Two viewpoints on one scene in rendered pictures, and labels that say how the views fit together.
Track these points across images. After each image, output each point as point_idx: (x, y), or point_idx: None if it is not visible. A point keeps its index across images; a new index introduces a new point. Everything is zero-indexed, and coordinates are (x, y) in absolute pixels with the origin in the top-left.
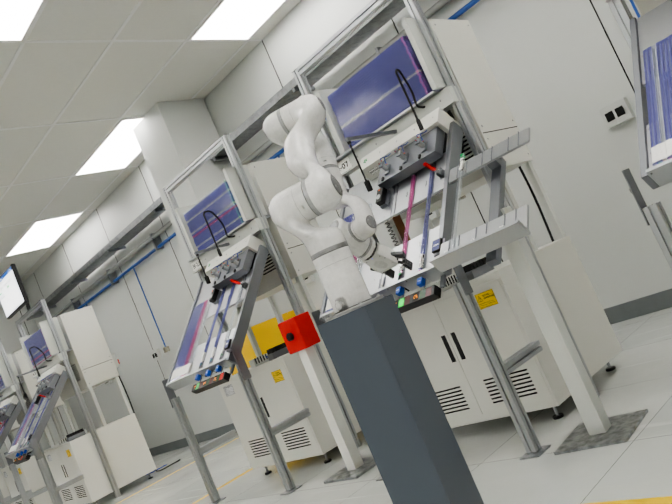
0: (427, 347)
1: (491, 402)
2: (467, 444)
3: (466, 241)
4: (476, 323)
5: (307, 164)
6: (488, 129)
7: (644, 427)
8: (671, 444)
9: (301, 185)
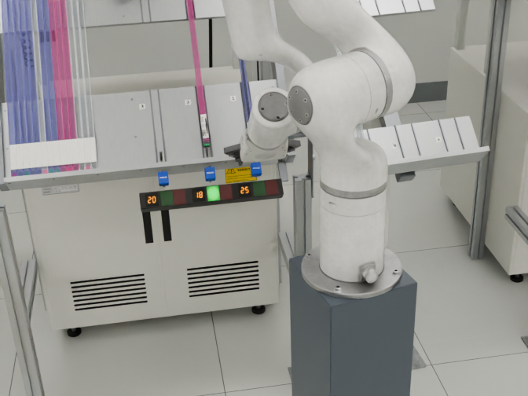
0: (109, 218)
1: (186, 295)
2: (140, 350)
3: (383, 144)
4: (308, 232)
5: (372, 24)
6: None
7: (419, 344)
8: (488, 375)
9: (382, 71)
